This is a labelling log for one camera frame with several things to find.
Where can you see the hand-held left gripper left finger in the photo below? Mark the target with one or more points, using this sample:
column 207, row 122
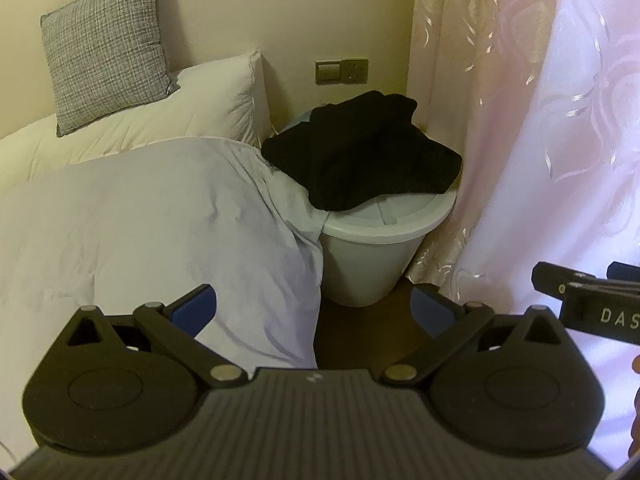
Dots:
column 197, row 306

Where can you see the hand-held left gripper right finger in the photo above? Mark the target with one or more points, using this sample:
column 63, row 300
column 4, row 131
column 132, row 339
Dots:
column 425, row 306

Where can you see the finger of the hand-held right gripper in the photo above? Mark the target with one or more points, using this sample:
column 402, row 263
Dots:
column 625, row 271
column 550, row 277

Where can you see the white plastic laundry bin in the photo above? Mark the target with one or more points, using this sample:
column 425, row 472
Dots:
column 370, row 265

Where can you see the black garment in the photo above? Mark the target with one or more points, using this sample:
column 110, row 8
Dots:
column 360, row 160

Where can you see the person's right hand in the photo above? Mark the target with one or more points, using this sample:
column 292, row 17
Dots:
column 637, row 425

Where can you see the lavender duvet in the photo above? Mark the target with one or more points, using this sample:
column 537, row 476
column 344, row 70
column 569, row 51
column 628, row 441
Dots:
column 150, row 230

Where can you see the pink sheer curtain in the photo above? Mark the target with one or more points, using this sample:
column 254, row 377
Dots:
column 575, row 160

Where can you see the white pillow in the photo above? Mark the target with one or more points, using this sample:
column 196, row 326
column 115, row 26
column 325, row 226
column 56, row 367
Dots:
column 200, row 105

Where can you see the beige patterned curtain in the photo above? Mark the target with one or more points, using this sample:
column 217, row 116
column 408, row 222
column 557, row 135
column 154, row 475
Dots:
column 450, row 60

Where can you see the grey checked pillow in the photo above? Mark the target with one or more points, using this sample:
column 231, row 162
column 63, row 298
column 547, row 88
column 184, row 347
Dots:
column 105, row 45

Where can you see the brass wall socket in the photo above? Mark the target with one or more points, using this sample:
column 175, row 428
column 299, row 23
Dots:
column 355, row 70

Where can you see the brass wall switch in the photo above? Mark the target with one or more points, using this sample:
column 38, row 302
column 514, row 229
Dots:
column 328, row 71

